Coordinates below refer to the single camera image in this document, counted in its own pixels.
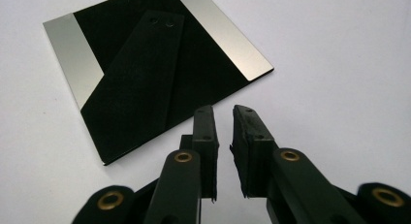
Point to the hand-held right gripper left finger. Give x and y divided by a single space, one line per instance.
206 143

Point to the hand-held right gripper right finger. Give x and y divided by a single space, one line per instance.
250 146

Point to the glass photo frame black back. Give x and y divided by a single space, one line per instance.
145 88

